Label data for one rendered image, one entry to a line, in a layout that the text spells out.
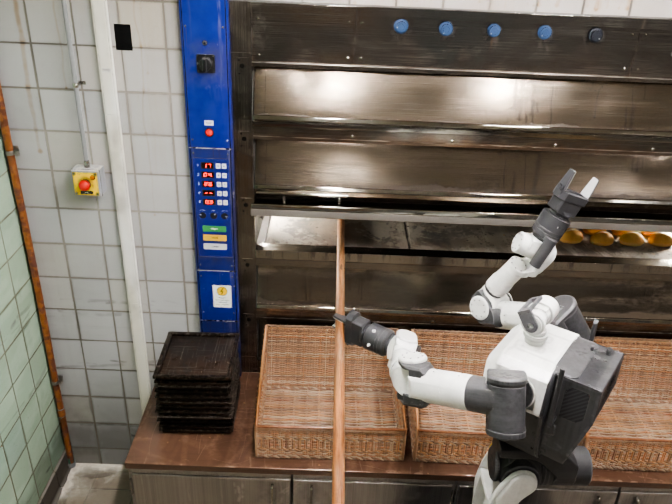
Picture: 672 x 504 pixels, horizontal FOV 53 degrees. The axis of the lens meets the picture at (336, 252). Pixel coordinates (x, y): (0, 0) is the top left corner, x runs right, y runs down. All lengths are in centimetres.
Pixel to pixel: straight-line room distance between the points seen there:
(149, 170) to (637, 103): 176
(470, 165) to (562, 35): 53
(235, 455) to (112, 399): 82
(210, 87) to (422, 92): 73
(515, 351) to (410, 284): 100
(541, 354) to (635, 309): 121
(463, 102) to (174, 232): 119
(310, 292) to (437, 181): 68
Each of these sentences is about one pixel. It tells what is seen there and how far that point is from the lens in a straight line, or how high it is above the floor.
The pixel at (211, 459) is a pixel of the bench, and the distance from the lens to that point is 263.
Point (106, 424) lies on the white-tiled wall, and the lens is 335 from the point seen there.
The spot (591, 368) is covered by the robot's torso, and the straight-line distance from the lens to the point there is 185.
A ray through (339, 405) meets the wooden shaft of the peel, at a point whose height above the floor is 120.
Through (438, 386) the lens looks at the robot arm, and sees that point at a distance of 176.
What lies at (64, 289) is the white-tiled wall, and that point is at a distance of 296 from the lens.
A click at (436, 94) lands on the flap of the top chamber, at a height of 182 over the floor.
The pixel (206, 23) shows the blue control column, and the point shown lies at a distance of 238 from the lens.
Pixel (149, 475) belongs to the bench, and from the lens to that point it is 270.
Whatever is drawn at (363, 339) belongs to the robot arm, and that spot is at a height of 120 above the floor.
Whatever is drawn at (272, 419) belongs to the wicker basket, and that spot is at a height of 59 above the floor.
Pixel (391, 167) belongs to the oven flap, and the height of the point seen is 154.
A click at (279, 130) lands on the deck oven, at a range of 247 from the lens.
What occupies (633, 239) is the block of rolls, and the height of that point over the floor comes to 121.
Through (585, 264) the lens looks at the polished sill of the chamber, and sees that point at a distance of 284.
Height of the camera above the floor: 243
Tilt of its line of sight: 28 degrees down
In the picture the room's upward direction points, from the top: 2 degrees clockwise
